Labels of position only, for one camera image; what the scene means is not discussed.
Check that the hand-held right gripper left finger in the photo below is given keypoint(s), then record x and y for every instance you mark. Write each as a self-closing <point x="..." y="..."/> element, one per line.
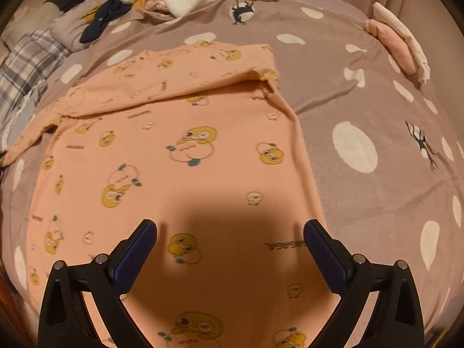
<point x="133" y="259"/>

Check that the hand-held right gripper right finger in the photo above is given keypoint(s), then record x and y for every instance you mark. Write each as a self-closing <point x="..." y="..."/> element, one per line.
<point x="325" y="259"/>

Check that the peach cartoon print garment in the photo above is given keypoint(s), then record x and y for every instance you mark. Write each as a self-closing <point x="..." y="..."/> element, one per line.
<point x="217" y="134"/>

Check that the folded pink and white clothes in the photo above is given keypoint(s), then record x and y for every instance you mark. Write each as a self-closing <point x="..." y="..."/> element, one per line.
<point x="403" y="25"/>

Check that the mauve polka dot blanket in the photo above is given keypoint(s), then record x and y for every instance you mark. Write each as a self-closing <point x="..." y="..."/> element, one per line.
<point x="344" y="79"/>

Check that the light blue frayed cloth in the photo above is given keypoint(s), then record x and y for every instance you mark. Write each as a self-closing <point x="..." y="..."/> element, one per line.
<point x="21" y="116"/>

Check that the folded pink cloth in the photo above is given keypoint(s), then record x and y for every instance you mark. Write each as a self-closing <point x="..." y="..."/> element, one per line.
<point x="395" y="47"/>

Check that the grey plaid cloth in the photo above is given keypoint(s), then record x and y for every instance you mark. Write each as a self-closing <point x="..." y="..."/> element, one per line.
<point x="29" y="58"/>

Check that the mauve folded cloth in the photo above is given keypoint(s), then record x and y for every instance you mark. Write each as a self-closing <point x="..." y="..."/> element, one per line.
<point x="69" y="29"/>

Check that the navy blue cloth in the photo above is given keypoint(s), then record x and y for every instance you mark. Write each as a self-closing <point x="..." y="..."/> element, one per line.
<point x="98" y="21"/>

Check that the small orange cloth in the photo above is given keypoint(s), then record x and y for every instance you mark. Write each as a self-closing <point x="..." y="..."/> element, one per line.
<point x="138" y="4"/>

